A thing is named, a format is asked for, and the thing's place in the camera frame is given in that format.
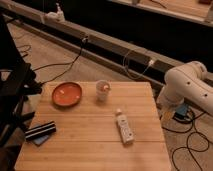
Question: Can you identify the orange ceramic bowl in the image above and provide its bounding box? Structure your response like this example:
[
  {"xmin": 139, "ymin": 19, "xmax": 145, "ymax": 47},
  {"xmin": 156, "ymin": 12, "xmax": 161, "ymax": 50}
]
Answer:
[{"xmin": 52, "ymin": 82, "xmax": 82, "ymax": 107}]

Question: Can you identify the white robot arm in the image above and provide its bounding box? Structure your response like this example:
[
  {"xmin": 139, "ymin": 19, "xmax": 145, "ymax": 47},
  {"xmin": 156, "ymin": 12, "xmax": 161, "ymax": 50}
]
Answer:
[{"xmin": 157, "ymin": 61, "xmax": 213, "ymax": 115}]

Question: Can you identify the clear plastic cup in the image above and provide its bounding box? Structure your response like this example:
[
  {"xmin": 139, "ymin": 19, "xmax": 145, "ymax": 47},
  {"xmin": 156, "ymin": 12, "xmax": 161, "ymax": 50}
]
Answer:
[{"xmin": 96, "ymin": 80, "xmax": 111, "ymax": 101}]

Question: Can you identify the white plastic bottle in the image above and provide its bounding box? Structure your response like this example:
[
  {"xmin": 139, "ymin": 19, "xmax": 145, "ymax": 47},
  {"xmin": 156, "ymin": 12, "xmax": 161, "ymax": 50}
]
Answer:
[{"xmin": 115, "ymin": 109, "xmax": 134, "ymax": 145}]

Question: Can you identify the black white striped block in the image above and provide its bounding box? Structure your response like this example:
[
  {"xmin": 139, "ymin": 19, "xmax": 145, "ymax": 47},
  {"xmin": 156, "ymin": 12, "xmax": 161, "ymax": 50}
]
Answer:
[{"xmin": 25, "ymin": 121, "xmax": 56, "ymax": 141}]

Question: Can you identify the black tripod stand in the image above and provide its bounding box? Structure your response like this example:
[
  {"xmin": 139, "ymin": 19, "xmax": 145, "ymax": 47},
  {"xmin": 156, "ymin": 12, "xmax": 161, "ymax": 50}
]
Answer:
[{"xmin": 0, "ymin": 12, "xmax": 42, "ymax": 171}]

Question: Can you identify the black cable on floor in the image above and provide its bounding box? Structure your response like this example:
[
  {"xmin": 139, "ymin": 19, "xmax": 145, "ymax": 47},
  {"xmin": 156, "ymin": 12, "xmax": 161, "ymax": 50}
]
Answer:
[{"xmin": 16, "ymin": 37, "xmax": 88, "ymax": 84}]

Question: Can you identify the long metal rail beam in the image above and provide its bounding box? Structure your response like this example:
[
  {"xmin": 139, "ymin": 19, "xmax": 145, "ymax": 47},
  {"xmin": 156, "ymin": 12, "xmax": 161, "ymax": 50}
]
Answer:
[{"xmin": 0, "ymin": 0, "xmax": 213, "ymax": 88}]

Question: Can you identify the white cable with plug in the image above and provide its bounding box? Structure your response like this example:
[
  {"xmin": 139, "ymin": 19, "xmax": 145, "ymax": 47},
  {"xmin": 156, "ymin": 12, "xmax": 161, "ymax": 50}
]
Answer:
[{"xmin": 121, "ymin": 49, "xmax": 156, "ymax": 81}]

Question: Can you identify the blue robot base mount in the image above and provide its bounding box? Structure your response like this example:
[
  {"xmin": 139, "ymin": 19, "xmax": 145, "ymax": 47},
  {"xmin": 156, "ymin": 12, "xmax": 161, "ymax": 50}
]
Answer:
[{"xmin": 174, "ymin": 103, "xmax": 189, "ymax": 120}]

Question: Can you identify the white object on rail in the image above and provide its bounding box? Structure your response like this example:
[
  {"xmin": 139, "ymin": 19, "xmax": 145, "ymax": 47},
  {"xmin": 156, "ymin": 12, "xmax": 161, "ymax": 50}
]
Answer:
[{"xmin": 46, "ymin": 3, "xmax": 65, "ymax": 22}]

